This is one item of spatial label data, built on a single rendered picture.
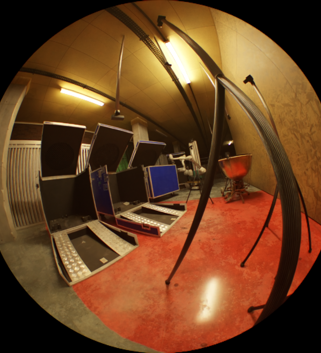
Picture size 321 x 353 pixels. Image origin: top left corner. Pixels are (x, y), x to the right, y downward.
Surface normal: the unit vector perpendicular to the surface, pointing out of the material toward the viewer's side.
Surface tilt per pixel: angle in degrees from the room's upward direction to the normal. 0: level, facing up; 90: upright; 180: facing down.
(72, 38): 180
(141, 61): 180
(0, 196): 90
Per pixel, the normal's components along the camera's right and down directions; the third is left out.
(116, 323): -0.16, -0.99
